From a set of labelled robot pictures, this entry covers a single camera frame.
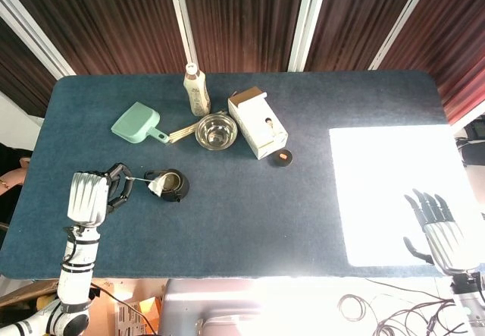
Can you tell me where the thin black cable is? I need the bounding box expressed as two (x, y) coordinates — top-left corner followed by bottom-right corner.
(90, 281), (158, 336)

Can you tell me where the mint green plastic dustpan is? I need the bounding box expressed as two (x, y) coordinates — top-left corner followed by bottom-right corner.
(111, 101), (171, 144)

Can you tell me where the blue felt table cover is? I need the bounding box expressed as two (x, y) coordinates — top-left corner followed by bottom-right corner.
(0, 71), (485, 281)

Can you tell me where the brown pleated curtain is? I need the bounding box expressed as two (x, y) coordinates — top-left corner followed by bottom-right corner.
(0, 0), (485, 124)

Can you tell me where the black teapot lid orange knob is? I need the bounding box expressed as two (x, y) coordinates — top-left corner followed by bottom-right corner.
(271, 149), (293, 168)

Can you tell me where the white cardboard carton box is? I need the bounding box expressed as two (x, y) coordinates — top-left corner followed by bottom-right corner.
(227, 86), (289, 160)

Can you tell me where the glass bowl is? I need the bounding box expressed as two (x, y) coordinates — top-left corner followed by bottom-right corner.
(194, 114), (239, 151)

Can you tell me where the black cast iron teapot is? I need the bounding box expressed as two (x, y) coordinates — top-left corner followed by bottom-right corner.
(144, 168), (190, 203)

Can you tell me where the beige drink bottle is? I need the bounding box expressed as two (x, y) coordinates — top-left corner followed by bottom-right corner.
(183, 62), (211, 118)

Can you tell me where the white frame post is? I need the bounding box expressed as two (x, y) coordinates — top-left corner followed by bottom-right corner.
(165, 0), (199, 74)
(0, 0), (77, 81)
(287, 0), (331, 73)
(368, 0), (439, 71)

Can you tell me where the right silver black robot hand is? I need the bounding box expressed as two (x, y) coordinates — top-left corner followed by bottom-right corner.
(403, 187), (479, 276)

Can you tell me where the black equipment box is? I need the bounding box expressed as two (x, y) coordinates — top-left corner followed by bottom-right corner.
(454, 115), (485, 166)

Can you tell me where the black cable tangle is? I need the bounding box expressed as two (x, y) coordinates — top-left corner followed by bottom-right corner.
(335, 278), (471, 336)

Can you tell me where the white tea bag with string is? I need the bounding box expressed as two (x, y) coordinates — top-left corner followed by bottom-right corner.
(120, 174), (166, 197)

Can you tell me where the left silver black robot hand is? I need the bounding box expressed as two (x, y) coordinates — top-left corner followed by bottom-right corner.
(66, 162), (134, 228)

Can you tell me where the brown cardboard box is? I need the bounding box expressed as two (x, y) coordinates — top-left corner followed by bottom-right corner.
(0, 278), (167, 336)

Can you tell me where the person bare forearm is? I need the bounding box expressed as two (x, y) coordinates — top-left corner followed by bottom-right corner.
(0, 156), (30, 192)

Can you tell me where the light wooden chopstick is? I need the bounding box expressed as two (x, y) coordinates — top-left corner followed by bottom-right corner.
(168, 112), (228, 146)
(167, 111), (228, 142)

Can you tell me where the grey robot torso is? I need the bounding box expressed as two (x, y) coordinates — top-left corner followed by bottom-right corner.
(157, 278), (266, 336)

